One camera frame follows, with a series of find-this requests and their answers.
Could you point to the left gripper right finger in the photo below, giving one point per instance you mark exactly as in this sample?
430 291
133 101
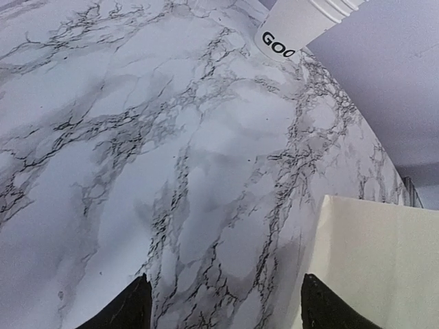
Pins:
323 308

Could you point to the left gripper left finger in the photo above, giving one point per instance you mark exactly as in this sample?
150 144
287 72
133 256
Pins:
131 309

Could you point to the cream paper bag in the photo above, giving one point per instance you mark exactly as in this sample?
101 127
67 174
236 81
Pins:
381 259

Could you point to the stack of white cups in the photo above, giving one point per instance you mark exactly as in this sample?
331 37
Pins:
291 25

